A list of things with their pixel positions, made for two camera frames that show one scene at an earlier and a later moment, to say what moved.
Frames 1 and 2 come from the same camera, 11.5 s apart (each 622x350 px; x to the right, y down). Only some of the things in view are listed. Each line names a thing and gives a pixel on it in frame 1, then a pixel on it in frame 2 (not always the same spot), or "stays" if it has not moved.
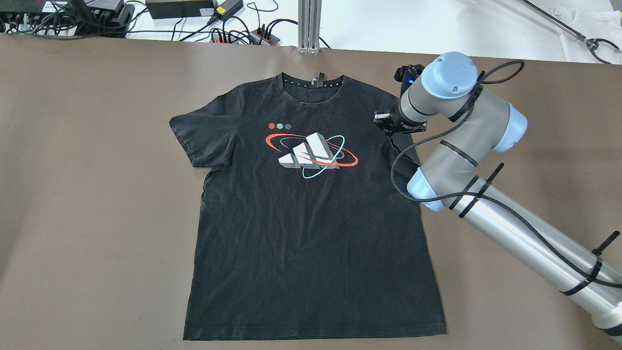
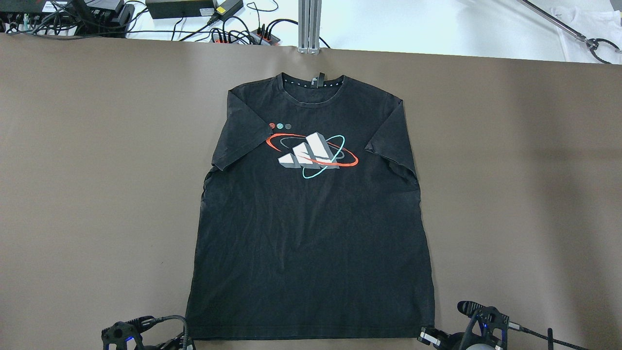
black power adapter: [168, 8] stays
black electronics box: [103, 18] stays
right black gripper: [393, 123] → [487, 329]
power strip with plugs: [261, 36] stays
